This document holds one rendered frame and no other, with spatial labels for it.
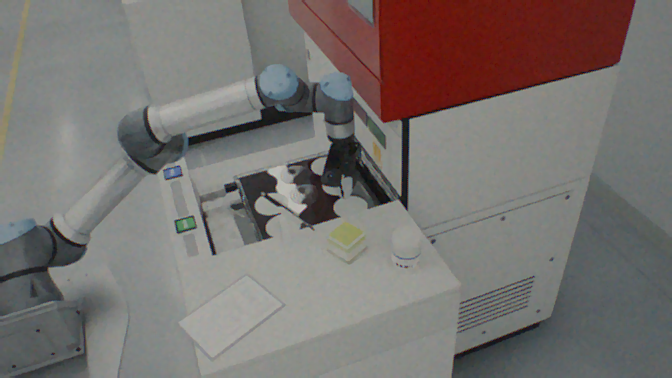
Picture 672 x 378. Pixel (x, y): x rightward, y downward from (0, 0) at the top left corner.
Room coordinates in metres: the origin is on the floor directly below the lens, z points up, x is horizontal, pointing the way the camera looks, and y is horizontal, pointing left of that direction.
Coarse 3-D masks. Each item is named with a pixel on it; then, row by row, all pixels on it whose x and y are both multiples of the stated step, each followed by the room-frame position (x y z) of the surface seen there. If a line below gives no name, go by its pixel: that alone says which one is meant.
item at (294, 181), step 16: (304, 160) 1.51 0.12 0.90; (256, 176) 1.44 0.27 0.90; (272, 176) 1.44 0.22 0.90; (288, 176) 1.43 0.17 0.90; (304, 176) 1.43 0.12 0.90; (320, 176) 1.42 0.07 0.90; (256, 192) 1.36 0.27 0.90; (272, 192) 1.36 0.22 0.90; (288, 192) 1.35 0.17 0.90; (304, 192) 1.34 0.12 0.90; (320, 192) 1.34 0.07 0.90; (352, 192) 1.33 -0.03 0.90; (304, 208) 1.27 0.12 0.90; (320, 208) 1.26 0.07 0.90; (368, 208) 1.25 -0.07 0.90; (304, 224) 1.20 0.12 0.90
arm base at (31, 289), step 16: (16, 272) 0.95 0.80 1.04; (32, 272) 0.96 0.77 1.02; (48, 272) 0.99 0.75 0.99; (0, 288) 0.93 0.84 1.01; (16, 288) 0.92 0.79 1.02; (32, 288) 0.92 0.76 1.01; (48, 288) 0.94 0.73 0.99; (0, 304) 0.91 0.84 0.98; (16, 304) 0.88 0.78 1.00; (32, 304) 0.89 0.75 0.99
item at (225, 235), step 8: (216, 200) 1.36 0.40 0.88; (216, 216) 1.29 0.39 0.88; (224, 216) 1.28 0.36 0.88; (232, 216) 1.28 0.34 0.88; (208, 224) 1.25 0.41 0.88; (216, 224) 1.25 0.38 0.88; (224, 224) 1.25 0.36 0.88; (232, 224) 1.24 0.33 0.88; (216, 232) 1.21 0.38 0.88; (224, 232) 1.21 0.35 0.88; (232, 232) 1.21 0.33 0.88; (216, 240) 1.18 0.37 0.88; (224, 240) 1.18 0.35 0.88; (232, 240) 1.17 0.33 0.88; (240, 240) 1.17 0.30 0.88; (216, 248) 1.15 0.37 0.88; (224, 248) 1.14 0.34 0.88; (232, 248) 1.14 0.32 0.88
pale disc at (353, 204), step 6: (348, 198) 1.30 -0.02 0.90; (354, 198) 1.30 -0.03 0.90; (360, 198) 1.30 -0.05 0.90; (336, 204) 1.28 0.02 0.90; (342, 204) 1.27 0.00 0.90; (348, 204) 1.27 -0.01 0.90; (354, 204) 1.27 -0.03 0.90; (360, 204) 1.27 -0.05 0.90; (366, 204) 1.27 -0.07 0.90; (336, 210) 1.25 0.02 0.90; (342, 210) 1.25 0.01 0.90; (348, 210) 1.24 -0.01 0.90; (354, 210) 1.24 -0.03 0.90; (360, 210) 1.24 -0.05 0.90; (342, 216) 1.22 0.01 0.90
